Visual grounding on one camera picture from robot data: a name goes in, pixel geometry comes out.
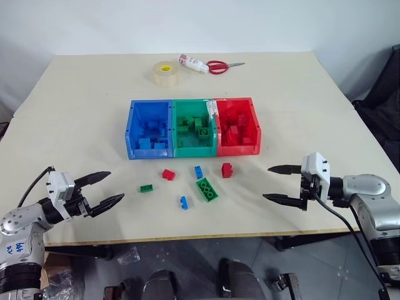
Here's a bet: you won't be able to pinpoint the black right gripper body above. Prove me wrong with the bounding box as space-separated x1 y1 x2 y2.
299 172 323 213

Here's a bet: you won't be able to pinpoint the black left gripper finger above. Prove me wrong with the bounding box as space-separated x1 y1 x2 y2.
74 171 113 190
89 193 126 219

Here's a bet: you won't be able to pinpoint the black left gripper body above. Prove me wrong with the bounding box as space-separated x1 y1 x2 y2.
64 184 94 221

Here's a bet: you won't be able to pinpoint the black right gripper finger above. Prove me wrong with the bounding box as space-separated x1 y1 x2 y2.
267 165 303 176
262 193 303 211

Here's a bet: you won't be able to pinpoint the clear plastic bag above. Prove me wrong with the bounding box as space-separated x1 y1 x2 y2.
116 246 141 266
42 269 86 300

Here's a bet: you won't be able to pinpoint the red plastic bin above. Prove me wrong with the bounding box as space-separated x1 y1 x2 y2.
212 97 263 157

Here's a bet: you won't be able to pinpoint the brown cardboard box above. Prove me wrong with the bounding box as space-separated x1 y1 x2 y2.
40 251 60 290

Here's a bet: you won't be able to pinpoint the blue plastic bin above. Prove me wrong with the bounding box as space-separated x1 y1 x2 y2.
124 99 174 161

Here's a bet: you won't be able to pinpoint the large green toy brick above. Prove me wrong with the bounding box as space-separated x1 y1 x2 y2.
195 177 219 203

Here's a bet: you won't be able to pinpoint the dark rounded shape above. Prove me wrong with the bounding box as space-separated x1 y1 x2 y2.
142 269 181 300
217 257 266 300

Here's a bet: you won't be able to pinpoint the green plastic bin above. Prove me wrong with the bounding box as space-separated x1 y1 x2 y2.
171 98 219 158

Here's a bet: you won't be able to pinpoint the clear packing tape roll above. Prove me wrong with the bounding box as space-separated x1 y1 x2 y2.
152 61 180 89

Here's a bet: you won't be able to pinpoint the white glue bottle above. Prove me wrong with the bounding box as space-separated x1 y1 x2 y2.
177 53 209 74

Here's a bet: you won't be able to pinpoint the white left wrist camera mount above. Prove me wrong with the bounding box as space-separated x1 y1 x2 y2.
46 171 76 220

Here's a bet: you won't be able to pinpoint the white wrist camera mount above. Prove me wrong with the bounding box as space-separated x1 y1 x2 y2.
46 171 76 220
300 152 332 201

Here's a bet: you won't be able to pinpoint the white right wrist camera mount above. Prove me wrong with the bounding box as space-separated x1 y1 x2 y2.
300 152 332 201

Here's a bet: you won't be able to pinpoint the black table frame bracket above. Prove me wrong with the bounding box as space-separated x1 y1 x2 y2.
274 232 357 253
45 244 114 261

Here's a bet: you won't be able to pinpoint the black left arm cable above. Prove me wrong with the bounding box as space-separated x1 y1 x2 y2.
17 166 56 208

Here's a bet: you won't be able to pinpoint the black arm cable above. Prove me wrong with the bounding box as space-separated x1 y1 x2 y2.
17 166 56 208
314 193 391 300

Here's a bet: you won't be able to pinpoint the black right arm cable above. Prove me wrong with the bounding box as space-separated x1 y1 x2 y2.
314 193 391 300

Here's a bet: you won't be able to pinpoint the red handled scissors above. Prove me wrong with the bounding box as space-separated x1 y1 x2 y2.
206 60 246 76

